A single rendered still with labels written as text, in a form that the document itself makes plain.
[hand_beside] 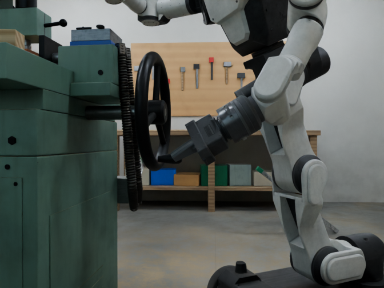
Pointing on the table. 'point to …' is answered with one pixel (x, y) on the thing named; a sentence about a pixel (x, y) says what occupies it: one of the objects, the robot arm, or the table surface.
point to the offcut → (12, 38)
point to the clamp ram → (48, 49)
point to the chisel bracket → (26, 23)
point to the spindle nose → (26, 3)
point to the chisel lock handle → (56, 23)
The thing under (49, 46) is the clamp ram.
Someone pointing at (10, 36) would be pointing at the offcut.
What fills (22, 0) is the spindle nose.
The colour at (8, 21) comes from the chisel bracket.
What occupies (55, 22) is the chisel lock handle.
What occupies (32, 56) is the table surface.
